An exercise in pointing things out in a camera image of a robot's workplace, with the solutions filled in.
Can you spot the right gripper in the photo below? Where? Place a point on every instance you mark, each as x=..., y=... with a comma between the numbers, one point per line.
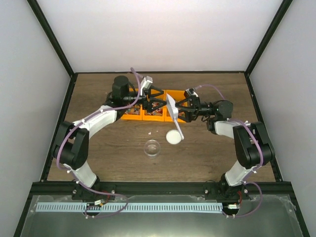
x=195, y=103

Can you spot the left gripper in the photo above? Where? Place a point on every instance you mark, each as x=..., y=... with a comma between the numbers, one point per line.
x=148, y=105

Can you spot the white slotted scoop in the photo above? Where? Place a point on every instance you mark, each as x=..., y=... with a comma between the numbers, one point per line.
x=173, y=111

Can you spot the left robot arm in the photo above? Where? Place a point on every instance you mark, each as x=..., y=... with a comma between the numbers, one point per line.
x=70, y=148

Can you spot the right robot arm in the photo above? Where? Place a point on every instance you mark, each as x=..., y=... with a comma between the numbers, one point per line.
x=252, y=144

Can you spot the white jar lid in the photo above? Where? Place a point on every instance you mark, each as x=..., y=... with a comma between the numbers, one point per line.
x=173, y=137

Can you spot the clear plastic jar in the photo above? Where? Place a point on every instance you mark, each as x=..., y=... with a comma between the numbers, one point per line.
x=152, y=148

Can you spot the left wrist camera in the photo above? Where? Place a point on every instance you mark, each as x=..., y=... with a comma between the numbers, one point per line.
x=145, y=84

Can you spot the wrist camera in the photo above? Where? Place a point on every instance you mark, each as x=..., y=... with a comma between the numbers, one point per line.
x=190, y=92
x=145, y=84

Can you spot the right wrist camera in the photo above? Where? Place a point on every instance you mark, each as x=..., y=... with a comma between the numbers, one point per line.
x=190, y=92

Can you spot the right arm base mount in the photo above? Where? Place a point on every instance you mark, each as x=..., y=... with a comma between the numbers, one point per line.
x=221, y=190

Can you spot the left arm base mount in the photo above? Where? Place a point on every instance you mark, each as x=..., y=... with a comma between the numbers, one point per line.
x=82, y=193

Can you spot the light blue cable duct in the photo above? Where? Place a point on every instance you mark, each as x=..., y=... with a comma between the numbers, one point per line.
x=131, y=207

